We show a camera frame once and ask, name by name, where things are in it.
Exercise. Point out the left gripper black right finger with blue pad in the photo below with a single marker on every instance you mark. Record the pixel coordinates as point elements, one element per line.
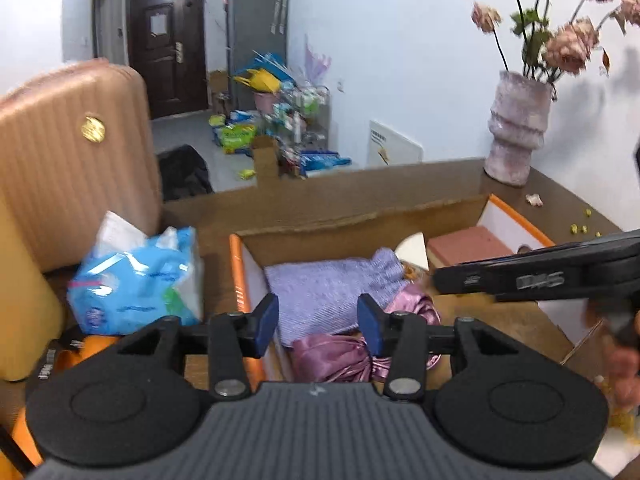
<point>408,341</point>

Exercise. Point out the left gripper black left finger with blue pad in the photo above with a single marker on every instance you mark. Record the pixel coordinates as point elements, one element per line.
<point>226,340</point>

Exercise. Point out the person's right hand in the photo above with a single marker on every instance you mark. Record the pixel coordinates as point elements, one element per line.
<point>620,362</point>

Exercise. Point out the pink satin cloth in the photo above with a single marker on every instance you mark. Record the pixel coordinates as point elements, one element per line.
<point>346,358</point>

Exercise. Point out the white wedge sponge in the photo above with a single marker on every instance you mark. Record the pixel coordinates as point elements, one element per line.
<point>412,251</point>

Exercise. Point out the lilac knitted pouch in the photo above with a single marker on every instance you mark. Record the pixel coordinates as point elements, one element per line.
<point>321,297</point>

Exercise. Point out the cardboard box orange rim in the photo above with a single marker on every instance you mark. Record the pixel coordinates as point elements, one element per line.
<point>555,329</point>

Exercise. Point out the blue tissue pack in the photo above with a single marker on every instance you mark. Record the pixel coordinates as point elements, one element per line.
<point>129,280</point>

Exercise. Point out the pink layered sponge block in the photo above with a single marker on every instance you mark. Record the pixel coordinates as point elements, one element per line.
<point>471,244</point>

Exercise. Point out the black bag on floor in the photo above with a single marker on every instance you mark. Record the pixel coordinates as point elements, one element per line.
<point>183,173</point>

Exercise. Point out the pink textured vase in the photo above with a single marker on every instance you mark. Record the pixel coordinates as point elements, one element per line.
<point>518,120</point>

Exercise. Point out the small cardboard box on floor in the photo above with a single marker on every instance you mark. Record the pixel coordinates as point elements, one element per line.
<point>265,152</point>

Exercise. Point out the green snack bag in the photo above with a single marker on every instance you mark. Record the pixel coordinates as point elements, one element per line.
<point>237,138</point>

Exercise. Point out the pink ribbed suitcase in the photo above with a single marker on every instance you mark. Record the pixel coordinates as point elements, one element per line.
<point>76,144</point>

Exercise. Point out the yellow watering can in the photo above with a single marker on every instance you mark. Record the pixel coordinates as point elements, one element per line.
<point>259,80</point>

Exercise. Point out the dark brown door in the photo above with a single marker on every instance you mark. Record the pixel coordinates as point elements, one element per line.
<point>166,46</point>

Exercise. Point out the grey refrigerator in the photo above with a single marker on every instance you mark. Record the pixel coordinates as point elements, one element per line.
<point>251,29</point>

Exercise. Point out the orange handled scissors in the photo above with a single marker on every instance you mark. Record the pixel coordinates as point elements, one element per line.
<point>61,354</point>

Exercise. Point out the white board against wall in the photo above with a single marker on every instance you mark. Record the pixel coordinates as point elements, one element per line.
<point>387,147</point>

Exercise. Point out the wire rack with supplies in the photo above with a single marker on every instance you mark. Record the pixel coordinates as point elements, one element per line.
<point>301,117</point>

